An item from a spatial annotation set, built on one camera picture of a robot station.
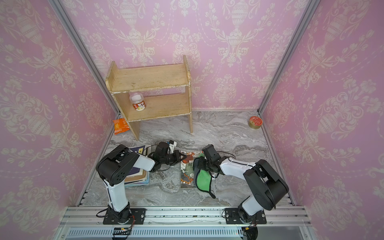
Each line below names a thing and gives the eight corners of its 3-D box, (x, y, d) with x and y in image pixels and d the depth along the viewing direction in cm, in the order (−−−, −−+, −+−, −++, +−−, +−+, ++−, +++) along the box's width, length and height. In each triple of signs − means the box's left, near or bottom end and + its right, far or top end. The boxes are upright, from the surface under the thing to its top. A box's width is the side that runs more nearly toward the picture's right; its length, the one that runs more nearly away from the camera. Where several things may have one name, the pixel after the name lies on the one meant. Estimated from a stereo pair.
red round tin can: (250, 128, 113) (251, 124, 109) (247, 120, 118) (249, 116, 115) (262, 128, 113) (264, 124, 109) (258, 120, 118) (260, 116, 115)
